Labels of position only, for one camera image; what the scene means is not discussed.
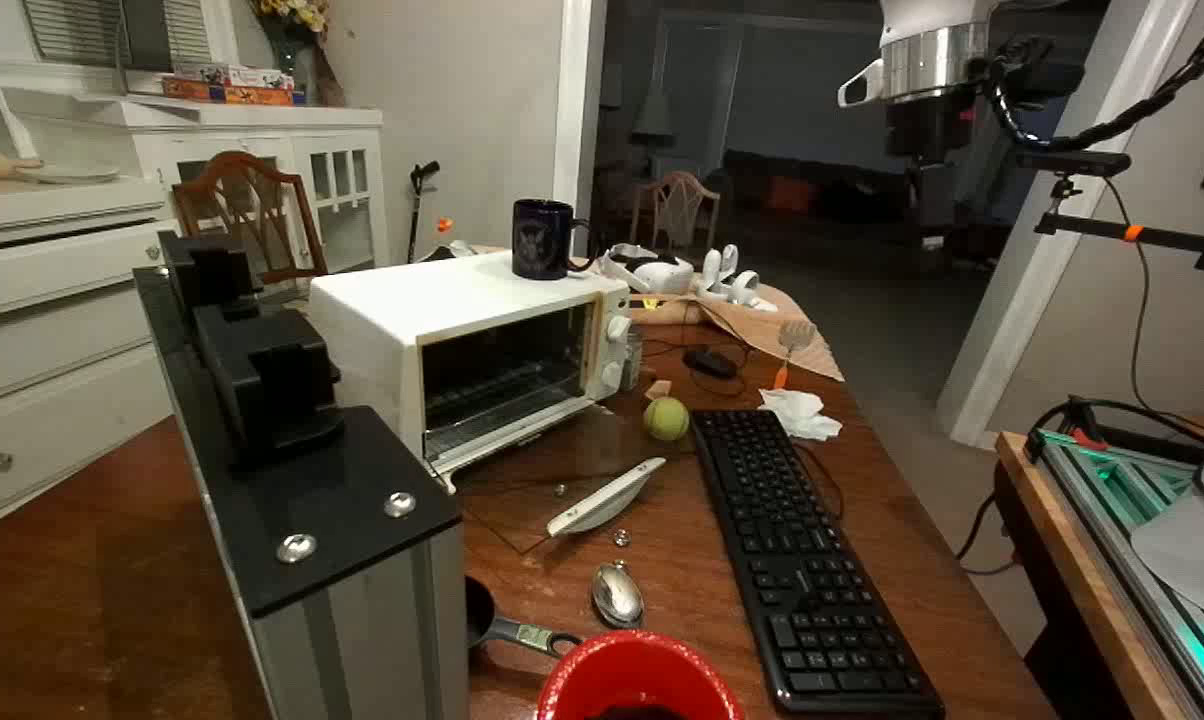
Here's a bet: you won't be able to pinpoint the beige cloth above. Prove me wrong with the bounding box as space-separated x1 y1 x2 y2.
618 281 849 389

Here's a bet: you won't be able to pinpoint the white hutch cabinet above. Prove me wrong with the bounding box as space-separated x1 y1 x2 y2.
87 94 390 277

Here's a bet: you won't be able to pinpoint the black floor cable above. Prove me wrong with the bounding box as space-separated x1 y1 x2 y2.
950 488 1033 579

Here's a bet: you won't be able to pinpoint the orange basket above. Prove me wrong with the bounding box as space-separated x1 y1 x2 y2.
157 74 301 110

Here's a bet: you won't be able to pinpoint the black handlebar stand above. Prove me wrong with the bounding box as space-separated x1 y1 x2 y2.
405 155 448 270

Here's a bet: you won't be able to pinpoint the dark wooden chair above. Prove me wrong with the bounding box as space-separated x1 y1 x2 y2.
166 149 331 292

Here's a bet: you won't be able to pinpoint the green tennis ball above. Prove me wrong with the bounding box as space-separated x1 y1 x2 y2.
639 391 694 450

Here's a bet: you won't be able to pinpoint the white teapot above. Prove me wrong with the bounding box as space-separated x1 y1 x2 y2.
628 257 701 302

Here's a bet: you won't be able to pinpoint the yellow flower vase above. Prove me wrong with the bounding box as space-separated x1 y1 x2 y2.
250 0 345 110

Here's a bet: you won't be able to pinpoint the black computer keyboard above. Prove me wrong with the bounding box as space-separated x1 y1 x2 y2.
689 404 948 720

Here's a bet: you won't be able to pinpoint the black and aluminium mount post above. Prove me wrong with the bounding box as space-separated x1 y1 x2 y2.
132 227 471 720

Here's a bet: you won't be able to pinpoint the thin hanging cable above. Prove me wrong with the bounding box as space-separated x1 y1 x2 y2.
1100 171 1158 421

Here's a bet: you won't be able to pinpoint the black measuring cup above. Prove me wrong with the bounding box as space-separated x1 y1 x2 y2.
463 573 584 665

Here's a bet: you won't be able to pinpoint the red bowl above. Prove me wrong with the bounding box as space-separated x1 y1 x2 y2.
530 627 749 720

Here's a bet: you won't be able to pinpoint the green framed device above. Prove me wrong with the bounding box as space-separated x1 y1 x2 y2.
1036 423 1204 720

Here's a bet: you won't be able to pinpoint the black tripod boom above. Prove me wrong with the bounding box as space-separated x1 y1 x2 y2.
1016 146 1204 281

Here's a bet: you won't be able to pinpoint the wooden dining chair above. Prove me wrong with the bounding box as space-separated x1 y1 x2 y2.
628 167 726 261

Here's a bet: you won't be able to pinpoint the white figurines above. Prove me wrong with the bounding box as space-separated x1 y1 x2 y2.
694 242 767 302

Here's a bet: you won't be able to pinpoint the small black remote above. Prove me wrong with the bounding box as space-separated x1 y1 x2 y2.
680 344 744 385

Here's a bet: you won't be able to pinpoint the grey sheet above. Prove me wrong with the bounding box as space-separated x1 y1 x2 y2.
1129 488 1204 632

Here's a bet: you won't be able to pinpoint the crumpled white tissue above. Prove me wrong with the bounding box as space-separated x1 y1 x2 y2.
756 385 849 450

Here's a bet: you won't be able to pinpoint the wooden side table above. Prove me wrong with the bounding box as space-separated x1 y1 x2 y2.
993 427 1204 720

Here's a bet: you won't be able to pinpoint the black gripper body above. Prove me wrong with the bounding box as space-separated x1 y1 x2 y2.
879 97 967 233

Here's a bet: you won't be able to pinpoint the white toaster oven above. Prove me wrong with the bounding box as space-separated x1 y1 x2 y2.
303 249 692 561

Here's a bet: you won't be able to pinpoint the silver metal spoon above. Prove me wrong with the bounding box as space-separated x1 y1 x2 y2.
588 561 647 632

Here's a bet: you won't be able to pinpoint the white drawer dresser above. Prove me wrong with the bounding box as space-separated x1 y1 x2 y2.
0 175 180 545

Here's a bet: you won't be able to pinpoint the black mug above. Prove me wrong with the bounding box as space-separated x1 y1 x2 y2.
506 197 591 283

